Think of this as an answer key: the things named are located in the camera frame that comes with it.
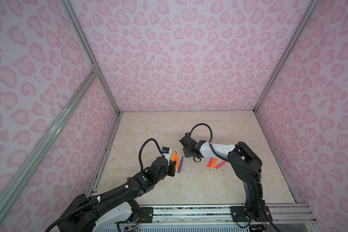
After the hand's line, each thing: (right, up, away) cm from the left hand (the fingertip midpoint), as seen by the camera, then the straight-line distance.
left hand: (176, 160), depth 81 cm
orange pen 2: (+23, -4, +9) cm, 25 cm away
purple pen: (+2, -6, +10) cm, 11 cm away
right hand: (+8, +3, +16) cm, 18 cm away
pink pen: (+21, -4, +10) cm, 23 cm away
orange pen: (0, -4, +11) cm, 12 cm away
